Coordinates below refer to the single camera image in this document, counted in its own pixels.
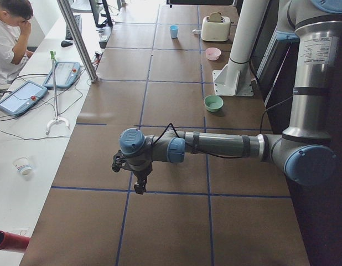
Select paper cup red stripes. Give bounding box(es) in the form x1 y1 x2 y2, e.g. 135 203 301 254
13 157 32 176

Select black keyboard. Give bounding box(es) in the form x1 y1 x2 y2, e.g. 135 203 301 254
65 14 82 40

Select seated person white shirt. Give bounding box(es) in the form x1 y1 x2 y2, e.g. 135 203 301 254
0 0 33 85

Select white pedestal column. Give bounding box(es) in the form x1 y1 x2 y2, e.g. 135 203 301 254
213 0 270 96

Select black computer mouse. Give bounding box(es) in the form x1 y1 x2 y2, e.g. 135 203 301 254
60 40 73 48

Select reacher grabber tool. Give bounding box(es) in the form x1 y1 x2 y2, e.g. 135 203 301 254
45 50 70 136

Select teach pendant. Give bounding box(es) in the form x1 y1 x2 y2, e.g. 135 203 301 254
54 62 81 90
0 81 48 116

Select red cylinder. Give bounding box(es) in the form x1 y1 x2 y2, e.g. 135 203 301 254
0 231 30 253

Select aluminium frame post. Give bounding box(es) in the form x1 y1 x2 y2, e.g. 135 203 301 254
57 0 99 84

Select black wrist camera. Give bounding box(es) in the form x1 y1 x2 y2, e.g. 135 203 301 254
111 150 126 172

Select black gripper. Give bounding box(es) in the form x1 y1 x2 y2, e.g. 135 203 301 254
133 166 152 194

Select pink bowl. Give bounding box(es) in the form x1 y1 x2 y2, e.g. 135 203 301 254
205 47 221 61

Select teach pendant near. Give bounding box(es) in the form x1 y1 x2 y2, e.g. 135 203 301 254
0 81 48 116

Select green bowl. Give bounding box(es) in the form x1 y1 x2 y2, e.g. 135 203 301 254
204 95 224 112

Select cream toaster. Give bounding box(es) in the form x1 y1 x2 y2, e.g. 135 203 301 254
200 16 231 42

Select toast slice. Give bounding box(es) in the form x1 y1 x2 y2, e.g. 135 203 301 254
209 12 222 23

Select teach pendant far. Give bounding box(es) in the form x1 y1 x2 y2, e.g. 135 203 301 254
54 62 81 90

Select light blue cup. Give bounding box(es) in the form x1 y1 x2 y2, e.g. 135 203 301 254
169 25 179 39

